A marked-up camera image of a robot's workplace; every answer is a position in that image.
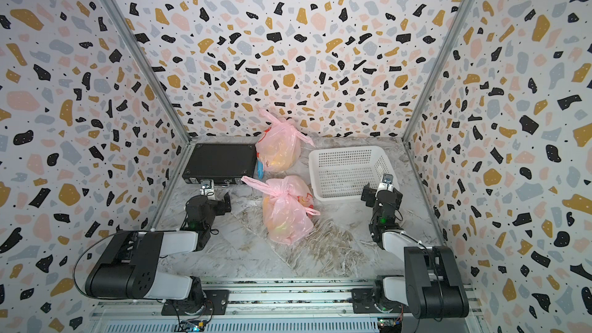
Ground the blue cylindrical tube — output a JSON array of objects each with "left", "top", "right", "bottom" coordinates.
[{"left": 257, "top": 161, "right": 265, "bottom": 180}]

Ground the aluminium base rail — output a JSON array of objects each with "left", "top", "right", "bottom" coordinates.
[{"left": 89, "top": 277, "right": 484, "bottom": 333}]

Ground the white perforated plastic basket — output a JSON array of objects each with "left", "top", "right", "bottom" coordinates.
[{"left": 308, "top": 146, "right": 400, "bottom": 204}]

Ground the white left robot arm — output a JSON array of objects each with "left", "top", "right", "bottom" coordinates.
[{"left": 78, "top": 194, "right": 232, "bottom": 319}]

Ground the pink plastic bag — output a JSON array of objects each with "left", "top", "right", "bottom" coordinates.
[
  {"left": 241, "top": 175, "right": 320, "bottom": 245},
  {"left": 255, "top": 109, "right": 315, "bottom": 173}
]

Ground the black ribbed carry case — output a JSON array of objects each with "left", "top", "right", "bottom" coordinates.
[{"left": 182, "top": 143, "right": 257, "bottom": 186}]

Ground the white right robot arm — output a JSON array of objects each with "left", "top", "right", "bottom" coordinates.
[{"left": 351, "top": 180, "right": 470, "bottom": 321}]

